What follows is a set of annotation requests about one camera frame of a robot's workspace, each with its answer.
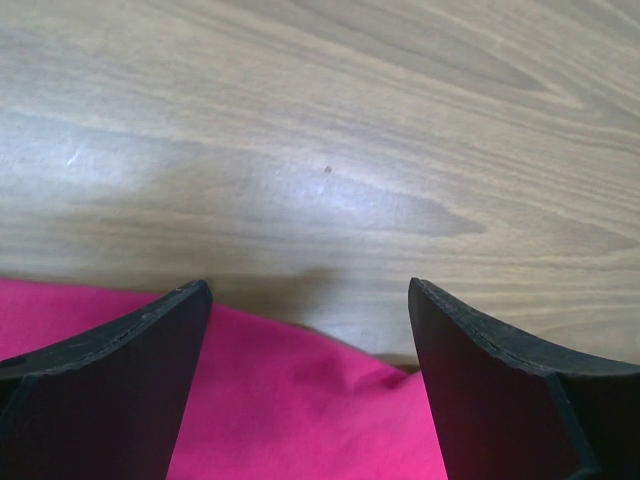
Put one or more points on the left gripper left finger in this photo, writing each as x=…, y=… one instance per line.
x=107, y=403

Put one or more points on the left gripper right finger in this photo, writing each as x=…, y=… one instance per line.
x=509, y=405

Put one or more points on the pink t-shirt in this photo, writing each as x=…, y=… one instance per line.
x=274, y=401

